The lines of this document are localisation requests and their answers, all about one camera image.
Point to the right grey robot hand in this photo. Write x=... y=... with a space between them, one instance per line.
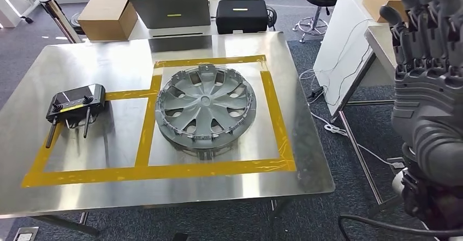
x=427 y=87

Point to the grey plastic wheel hubcap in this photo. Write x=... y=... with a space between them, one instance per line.
x=202 y=116

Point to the brown cardboard box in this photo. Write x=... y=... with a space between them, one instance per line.
x=376 y=0
x=105 y=18

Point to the black power plug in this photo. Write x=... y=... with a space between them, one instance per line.
x=315 y=93

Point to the black zippered case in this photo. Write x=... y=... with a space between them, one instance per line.
x=240 y=18

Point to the grey laptop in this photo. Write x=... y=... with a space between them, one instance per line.
x=170 y=11

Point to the yellow tape outline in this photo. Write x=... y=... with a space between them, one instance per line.
x=144 y=174

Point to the black remote controller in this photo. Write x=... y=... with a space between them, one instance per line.
x=72 y=100

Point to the white wheeled stand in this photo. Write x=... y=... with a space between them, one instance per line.
x=7 y=15

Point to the floor socket plate with outlet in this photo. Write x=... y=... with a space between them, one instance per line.
x=25 y=235

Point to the chrome stanchion post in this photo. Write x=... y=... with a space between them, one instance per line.
x=58 y=18

